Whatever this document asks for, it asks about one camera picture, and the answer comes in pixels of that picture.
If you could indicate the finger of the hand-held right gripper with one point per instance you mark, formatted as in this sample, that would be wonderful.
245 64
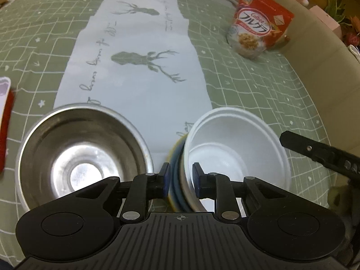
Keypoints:
303 145

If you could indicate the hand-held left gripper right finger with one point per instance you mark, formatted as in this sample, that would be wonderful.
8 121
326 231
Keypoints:
197 181

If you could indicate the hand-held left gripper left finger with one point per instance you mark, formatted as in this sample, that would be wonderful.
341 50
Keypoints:
166 178

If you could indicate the blue enamel bowl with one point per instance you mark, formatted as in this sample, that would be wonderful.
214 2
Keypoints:
177 157

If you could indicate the white plastic bowl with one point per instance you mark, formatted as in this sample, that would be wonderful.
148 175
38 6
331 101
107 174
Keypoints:
239 152

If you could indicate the stainless steel bowl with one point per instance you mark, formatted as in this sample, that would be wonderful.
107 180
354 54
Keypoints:
78 146

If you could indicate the red foil tray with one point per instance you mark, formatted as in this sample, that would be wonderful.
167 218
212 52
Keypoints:
5 123

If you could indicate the green checked bedsheet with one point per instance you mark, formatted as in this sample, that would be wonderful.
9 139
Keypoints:
253 90

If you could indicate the beige padded headboard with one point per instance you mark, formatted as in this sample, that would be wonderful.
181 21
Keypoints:
323 70

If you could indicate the white deer print table runner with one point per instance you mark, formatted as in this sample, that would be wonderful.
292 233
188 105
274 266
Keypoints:
126 90

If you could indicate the pink box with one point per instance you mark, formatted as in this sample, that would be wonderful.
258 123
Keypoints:
326 19

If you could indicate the red cereal bag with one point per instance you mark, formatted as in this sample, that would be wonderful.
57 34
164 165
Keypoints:
258 25

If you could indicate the green potted plant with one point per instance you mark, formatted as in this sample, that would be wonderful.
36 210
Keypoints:
337 8

